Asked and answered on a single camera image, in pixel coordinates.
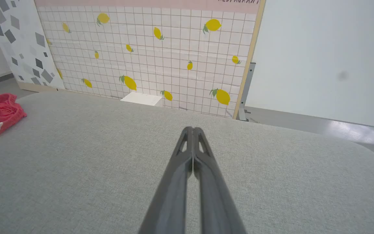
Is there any lemon print tile panel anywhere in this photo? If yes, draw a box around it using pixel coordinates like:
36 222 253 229
34 0 267 119

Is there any grey metal panel stand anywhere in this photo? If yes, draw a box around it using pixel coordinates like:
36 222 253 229
238 61 257 123

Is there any grey terrazzo print panel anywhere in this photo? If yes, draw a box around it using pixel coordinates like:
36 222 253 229
0 0 66 92

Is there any white box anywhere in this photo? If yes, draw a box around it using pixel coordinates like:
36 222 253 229
120 92 163 107

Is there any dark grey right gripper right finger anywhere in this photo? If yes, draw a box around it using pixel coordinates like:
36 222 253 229
192 126 248 234

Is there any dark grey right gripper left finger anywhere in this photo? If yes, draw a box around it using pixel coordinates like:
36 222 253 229
138 126 194 234

